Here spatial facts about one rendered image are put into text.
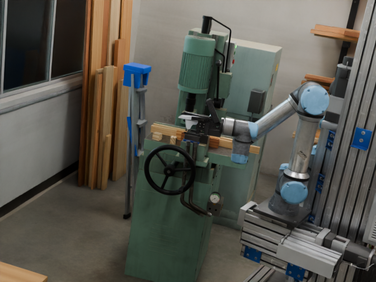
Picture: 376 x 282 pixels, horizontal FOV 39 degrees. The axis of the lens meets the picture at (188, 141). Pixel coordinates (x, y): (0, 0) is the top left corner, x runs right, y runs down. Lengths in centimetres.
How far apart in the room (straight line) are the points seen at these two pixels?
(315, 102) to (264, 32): 308
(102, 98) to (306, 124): 237
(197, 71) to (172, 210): 83
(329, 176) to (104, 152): 230
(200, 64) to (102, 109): 157
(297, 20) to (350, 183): 288
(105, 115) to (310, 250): 243
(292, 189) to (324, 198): 34
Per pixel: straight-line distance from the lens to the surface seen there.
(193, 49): 298
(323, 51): 528
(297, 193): 239
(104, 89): 434
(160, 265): 333
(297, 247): 250
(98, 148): 450
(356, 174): 262
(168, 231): 322
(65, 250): 364
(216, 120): 233
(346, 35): 473
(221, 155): 299
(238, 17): 535
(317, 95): 228
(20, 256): 357
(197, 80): 301
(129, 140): 392
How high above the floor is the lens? 181
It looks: 17 degrees down
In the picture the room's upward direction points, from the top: 9 degrees clockwise
